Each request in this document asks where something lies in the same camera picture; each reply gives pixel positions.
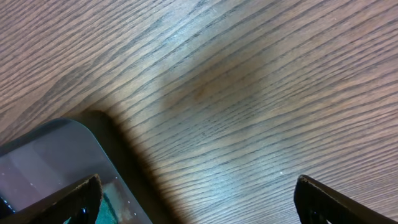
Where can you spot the black rectangular tray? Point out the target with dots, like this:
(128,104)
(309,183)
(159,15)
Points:
(65,150)

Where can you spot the green sponge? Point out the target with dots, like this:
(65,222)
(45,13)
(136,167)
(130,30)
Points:
(106,214)

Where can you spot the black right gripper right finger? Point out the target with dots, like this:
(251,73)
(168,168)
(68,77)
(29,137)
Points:
(317,203)

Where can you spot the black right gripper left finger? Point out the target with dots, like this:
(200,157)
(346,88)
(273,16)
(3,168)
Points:
(78,202)

